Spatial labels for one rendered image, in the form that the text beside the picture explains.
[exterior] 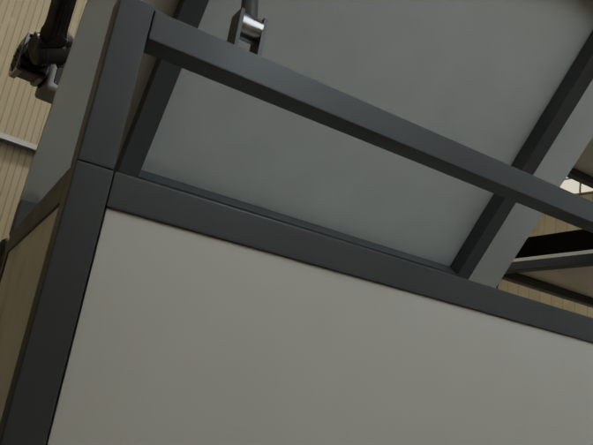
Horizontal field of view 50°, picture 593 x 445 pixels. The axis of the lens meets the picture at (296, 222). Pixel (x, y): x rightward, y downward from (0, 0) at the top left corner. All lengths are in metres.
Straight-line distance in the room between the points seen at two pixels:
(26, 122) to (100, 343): 7.17
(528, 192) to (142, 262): 0.62
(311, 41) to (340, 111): 0.44
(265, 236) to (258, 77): 0.20
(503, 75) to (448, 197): 0.30
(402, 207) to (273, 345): 0.80
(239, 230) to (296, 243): 0.08
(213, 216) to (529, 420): 0.57
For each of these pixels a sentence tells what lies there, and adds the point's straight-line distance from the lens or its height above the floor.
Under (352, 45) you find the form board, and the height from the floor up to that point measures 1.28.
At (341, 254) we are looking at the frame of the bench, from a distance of 0.80.
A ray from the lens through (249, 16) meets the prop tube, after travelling 0.83.
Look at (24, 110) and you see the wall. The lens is 7.83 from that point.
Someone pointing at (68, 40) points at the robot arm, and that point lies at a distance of 1.98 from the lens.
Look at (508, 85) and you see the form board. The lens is 1.51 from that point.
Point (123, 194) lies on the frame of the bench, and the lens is 0.69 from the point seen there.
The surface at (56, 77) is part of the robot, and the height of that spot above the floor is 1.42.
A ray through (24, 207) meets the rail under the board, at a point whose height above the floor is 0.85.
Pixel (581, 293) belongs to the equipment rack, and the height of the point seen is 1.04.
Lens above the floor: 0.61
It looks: 15 degrees up
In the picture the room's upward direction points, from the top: 10 degrees clockwise
